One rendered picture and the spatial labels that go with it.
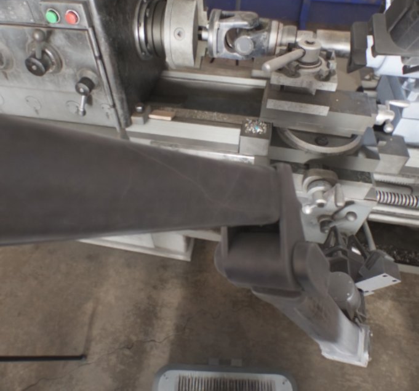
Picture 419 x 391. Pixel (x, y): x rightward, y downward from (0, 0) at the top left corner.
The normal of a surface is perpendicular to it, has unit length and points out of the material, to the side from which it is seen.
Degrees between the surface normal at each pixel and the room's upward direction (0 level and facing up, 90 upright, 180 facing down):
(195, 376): 0
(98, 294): 0
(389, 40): 30
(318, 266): 60
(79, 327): 0
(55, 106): 90
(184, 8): 35
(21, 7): 90
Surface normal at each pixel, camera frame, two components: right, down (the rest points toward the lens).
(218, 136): -0.11, -0.09
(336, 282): -0.50, -0.63
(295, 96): 0.00, -0.65
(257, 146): -0.19, 0.75
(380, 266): -0.87, -0.43
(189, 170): 0.80, -0.14
